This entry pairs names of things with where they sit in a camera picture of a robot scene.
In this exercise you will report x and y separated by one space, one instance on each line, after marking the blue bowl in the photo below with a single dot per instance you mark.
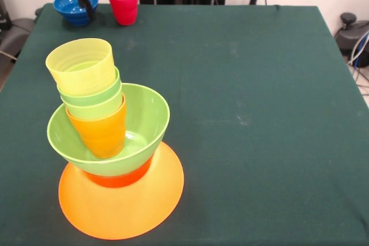
69 9

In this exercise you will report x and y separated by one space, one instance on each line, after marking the yellow cup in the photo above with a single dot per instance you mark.
86 79

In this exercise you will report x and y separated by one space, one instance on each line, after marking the green cup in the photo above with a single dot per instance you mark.
89 100

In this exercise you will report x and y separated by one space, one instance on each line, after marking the lime cup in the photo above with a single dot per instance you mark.
98 110

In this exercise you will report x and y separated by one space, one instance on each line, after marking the orange cup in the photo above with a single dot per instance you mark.
103 136

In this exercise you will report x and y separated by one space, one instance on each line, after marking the green bowl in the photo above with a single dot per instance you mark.
150 130

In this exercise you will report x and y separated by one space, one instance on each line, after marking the red-orange bowl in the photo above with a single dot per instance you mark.
121 178

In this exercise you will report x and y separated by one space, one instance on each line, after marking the large orange bowl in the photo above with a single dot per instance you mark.
121 214

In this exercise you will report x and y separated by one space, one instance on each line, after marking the pink cup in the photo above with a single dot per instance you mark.
124 7

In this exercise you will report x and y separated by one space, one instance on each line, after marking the black equipment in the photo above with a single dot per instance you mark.
3 9

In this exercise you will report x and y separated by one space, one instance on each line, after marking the dark green tablecloth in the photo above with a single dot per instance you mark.
259 156

